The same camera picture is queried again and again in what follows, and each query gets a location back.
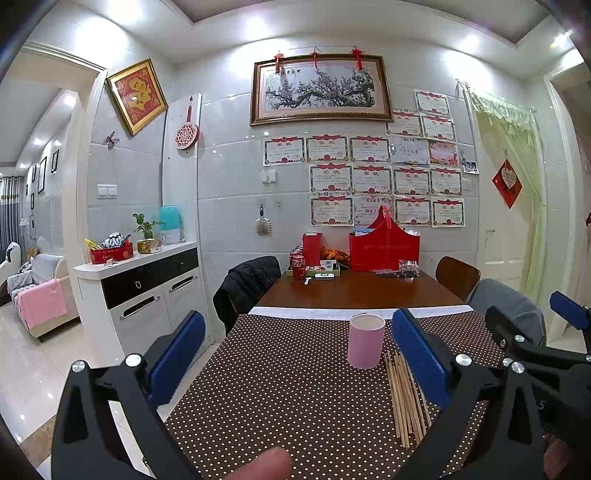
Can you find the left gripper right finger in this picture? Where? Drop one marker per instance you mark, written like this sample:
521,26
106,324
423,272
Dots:
509,444

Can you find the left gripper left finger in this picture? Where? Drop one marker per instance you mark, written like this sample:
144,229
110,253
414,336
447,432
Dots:
86,443

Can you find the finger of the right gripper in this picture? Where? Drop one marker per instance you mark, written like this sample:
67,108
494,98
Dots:
545,364
576,315

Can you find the wooden chopstick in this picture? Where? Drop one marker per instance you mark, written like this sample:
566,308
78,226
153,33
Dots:
421,402
410,405
392,384

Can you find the person's right hand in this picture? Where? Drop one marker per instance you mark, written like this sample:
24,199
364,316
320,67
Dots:
556,458

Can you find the person's left hand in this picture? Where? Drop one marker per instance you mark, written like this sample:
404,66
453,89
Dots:
274,464

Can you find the grey cushioned chair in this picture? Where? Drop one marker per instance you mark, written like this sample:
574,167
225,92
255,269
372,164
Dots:
518,308

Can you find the brown wooden chair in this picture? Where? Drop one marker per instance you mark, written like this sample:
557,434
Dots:
457,276

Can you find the clear packaged items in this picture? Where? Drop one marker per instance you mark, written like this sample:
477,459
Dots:
408,269

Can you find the white black sideboard cabinet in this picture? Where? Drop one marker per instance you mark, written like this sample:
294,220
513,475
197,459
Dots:
126,306

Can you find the pink blanket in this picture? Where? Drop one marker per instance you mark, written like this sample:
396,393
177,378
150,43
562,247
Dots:
42,303

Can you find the pink cylindrical cup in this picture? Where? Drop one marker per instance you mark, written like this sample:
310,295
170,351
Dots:
366,338

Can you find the red diamond door decoration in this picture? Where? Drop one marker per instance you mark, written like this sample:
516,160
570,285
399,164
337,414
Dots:
507,183

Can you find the red gift bag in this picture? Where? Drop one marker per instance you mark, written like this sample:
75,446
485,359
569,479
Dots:
384,246

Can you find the red tin box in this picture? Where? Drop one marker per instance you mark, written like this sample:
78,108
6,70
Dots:
121,253

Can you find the green door curtain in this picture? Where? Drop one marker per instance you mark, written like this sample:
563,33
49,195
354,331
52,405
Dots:
510,134

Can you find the green tray with items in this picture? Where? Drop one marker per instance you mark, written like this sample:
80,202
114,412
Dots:
324,267

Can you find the small green potted plant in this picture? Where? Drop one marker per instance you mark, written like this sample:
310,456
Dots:
148,244

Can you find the black jacket on chair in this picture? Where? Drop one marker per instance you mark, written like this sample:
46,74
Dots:
243,287

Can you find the light blue humidifier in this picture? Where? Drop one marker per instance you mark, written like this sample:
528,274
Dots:
169,224

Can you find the red tall box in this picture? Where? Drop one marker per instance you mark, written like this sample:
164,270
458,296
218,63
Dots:
312,246

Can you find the red cola can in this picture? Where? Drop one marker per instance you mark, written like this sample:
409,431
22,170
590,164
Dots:
297,264

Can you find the hanging round brush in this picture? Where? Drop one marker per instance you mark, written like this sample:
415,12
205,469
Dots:
263,225

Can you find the plum blossom framed painting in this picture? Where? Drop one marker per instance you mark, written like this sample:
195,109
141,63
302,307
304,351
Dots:
317,86

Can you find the gold framed red picture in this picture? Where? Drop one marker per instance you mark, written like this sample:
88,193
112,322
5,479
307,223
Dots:
137,95

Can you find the round red wall ornament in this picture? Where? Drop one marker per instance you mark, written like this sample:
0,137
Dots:
187,134

